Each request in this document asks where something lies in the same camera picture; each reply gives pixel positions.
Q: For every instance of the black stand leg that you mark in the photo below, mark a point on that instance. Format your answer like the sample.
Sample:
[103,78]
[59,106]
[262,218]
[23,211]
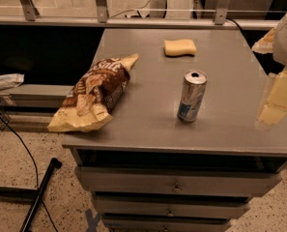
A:
[32,197]

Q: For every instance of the bottom grey drawer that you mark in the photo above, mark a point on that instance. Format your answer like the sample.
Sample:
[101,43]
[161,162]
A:
[165,224]

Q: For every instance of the top grey drawer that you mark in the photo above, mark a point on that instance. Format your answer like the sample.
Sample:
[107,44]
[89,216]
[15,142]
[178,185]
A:
[156,181]

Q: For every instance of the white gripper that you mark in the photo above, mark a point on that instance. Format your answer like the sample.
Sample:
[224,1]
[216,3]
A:
[286,43]

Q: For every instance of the grey drawer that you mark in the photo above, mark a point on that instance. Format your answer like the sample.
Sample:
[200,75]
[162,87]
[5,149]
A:
[171,206]
[156,181]
[165,224]

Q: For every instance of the grey drawer cabinet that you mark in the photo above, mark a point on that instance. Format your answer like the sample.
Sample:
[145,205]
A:
[145,131]

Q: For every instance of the middle grey drawer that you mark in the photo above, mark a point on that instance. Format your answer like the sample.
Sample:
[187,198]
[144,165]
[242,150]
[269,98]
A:
[171,206]

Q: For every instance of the brown chips bag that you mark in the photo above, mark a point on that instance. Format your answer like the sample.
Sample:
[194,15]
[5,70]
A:
[89,104]

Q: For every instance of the silver blue redbull can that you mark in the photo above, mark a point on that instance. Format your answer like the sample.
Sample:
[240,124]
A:
[194,86]

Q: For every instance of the metal railing frame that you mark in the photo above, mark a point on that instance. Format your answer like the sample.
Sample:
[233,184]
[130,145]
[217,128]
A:
[249,14]

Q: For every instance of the yellow sponge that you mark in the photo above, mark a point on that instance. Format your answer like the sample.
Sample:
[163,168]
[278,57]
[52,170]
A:
[179,47]

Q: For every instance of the white plastic packet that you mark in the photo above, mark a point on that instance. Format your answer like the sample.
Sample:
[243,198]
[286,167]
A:
[11,80]

